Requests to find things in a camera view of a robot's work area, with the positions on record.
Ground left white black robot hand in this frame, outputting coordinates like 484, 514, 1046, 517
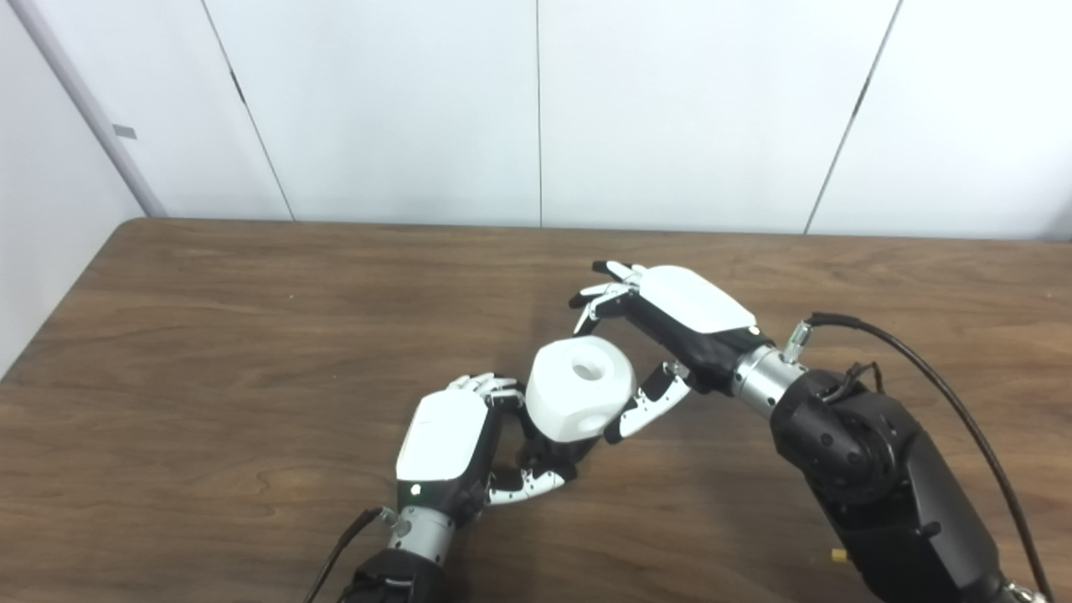
395, 373, 579, 528

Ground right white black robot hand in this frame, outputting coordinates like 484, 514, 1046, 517
569, 260, 763, 445

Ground black flanged holder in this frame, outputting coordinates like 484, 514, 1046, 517
515, 419, 600, 487

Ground round white piece with holes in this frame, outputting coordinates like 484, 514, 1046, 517
525, 336, 637, 443

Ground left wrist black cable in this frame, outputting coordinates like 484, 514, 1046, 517
303, 507, 399, 603

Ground thin black wire loop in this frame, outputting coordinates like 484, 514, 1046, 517
825, 361, 882, 405

